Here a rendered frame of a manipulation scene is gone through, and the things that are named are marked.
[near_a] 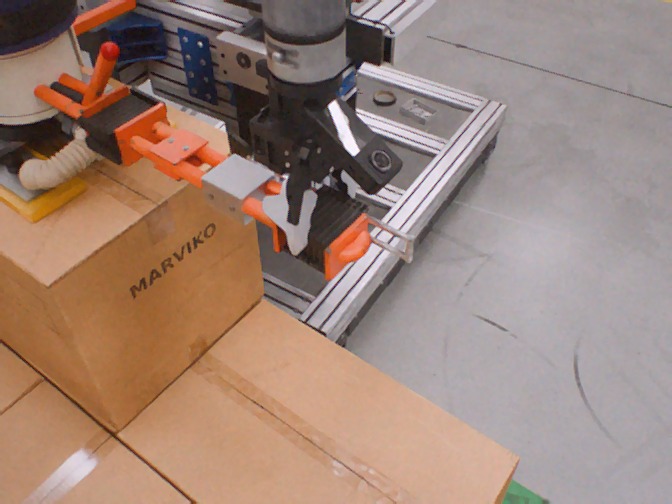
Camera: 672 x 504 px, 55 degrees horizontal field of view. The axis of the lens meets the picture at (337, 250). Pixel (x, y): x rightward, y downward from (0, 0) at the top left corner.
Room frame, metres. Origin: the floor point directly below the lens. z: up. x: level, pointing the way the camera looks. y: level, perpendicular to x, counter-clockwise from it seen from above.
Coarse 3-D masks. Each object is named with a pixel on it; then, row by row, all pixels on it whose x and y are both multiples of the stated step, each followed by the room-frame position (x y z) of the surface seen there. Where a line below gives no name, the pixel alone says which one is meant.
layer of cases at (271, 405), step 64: (256, 320) 0.83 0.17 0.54; (0, 384) 0.68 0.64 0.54; (192, 384) 0.68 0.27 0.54; (256, 384) 0.68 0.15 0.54; (320, 384) 0.68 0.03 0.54; (384, 384) 0.68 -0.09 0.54; (0, 448) 0.55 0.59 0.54; (64, 448) 0.55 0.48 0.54; (128, 448) 0.56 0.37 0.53; (192, 448) 0.55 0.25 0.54; (256, 448) 0.55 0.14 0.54; (320, 448) 0.55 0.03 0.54; (384, 448) 0.55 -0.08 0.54; (448, 448) 0.55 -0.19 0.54
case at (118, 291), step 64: (192, 128) 0.93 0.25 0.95; (128, 192) 0.77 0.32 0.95; (192, 192) 0.79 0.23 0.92; (0, 256) 0.64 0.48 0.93; (64, 256) 0.63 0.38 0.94; (128, 256) 0.68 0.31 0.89; (192, 256) 0.77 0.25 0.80; (256, 256) 0.89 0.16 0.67; (0, 320) 0.75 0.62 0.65; (64, 320) 0.58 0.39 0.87; (128, 320) 0.65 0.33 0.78; (192, 320) 0.74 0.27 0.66; (64, 384) 0.66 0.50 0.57; (128, 384) 0.62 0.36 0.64
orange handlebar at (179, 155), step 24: (120, 0) 1.12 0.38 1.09; (96, 24) 1.07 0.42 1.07; (48, 96) 0.82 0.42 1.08; (144, 144) 0.70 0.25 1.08; (168, 144) 0.69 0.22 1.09; (192, 144) 0.69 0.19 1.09; (168, 168) 0.66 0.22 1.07; (192, 168) 0.65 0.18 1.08; (264, 216) 0.57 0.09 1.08; (360, 240) 0.52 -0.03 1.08
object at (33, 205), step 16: (0, 160) 0.82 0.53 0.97; (16, 160) 0.79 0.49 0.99; (0, 176) 0.78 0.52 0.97; (16, 176) 0.78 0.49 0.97; (0, 192) 0.74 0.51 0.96; (16, 192) 0.74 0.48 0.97; (32, 192) 0.74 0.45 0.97; (48, 192) 0.74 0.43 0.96; (64, 192) 0.75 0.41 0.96; (80, 192) 0.76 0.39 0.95; (16, 208) 0.71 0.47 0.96; (32, 208) 0.71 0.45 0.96; (48, 208) 0.72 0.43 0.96
